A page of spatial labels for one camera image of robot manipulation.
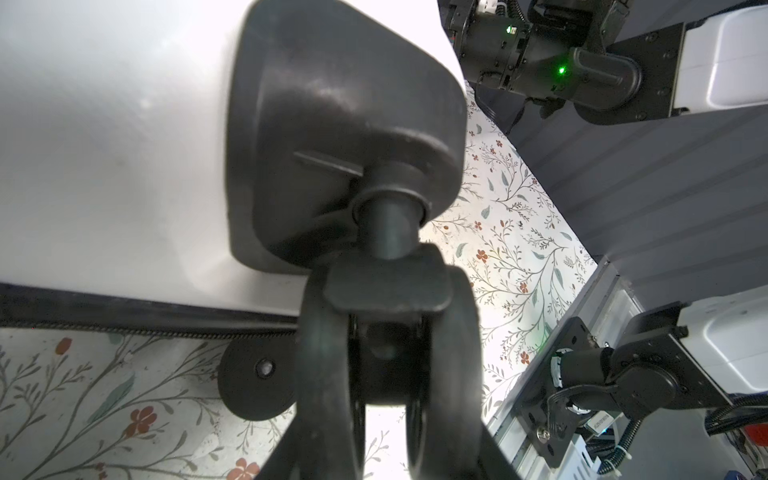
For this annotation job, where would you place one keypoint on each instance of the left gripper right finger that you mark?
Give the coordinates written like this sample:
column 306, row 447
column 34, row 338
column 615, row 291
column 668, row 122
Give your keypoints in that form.
column 492, row 464

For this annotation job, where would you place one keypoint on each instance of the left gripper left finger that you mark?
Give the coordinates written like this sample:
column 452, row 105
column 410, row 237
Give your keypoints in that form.
column 283, row 462

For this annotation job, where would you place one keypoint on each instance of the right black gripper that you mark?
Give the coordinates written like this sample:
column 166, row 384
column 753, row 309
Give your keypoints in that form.
column 489, row 38

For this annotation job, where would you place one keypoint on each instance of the black hard-shell suitcase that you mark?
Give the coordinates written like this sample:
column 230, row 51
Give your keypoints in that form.
column 257, row 173

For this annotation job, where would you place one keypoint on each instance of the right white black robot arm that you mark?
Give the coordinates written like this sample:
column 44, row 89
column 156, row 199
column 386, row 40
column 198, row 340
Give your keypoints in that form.
column 676, row 353

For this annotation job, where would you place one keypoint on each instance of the floral table cloth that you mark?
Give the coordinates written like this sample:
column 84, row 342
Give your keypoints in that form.
column 80, row 405

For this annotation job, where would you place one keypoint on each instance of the aluminium mounting rail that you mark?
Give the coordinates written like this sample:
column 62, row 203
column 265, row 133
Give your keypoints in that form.
column 541, row 427

